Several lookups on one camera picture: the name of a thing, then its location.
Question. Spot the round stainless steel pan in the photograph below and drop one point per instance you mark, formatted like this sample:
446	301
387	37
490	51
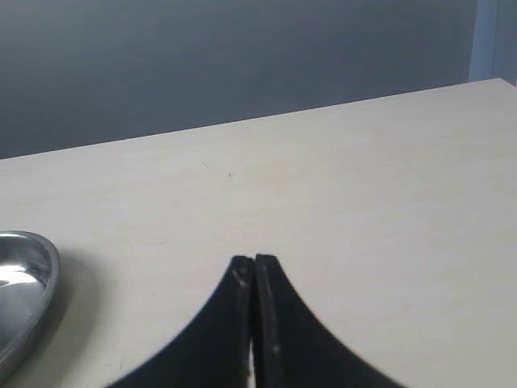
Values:
30	271

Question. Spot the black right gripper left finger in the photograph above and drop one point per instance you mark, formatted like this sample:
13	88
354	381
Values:
213	349

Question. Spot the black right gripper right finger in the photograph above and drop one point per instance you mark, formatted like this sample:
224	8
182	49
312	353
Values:
291	347

